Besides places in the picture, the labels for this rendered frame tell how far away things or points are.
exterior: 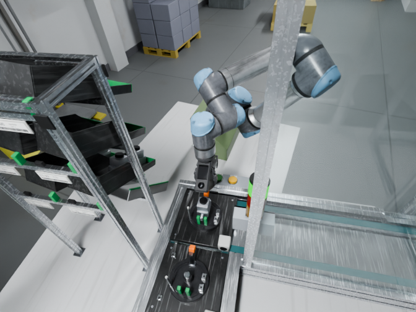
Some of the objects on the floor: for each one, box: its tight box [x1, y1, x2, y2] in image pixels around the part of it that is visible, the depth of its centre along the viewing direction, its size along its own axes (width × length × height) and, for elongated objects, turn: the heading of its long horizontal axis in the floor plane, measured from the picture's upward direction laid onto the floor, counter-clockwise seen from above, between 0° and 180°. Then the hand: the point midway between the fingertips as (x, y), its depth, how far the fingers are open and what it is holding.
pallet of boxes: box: [132, 0, 201, 59], centre depth 436 cm, size 104×70×108 cm
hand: (207, 190), depth 97 cm, fingers closed
